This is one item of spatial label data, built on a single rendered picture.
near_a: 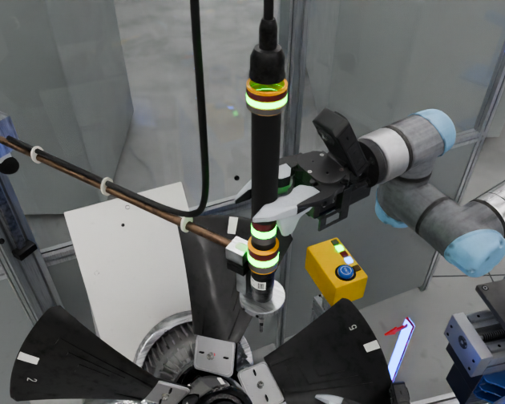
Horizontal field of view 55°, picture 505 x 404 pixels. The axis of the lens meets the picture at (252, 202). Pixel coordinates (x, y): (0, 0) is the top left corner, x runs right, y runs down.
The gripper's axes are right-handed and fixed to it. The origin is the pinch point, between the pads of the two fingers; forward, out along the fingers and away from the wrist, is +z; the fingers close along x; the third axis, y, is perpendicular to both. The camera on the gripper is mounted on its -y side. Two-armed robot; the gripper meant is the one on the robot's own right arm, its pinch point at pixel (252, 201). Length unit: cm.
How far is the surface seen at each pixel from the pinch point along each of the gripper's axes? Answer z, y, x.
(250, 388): 0.4, 47.7, 0.5
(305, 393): -7.5, 47.6, -6.2
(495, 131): -287, 156, 113
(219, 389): 7.3, 39.3, -0.3
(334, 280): -37, 59, 18
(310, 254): -38, 60, 29
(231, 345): 1.6, 37.9, 4.9
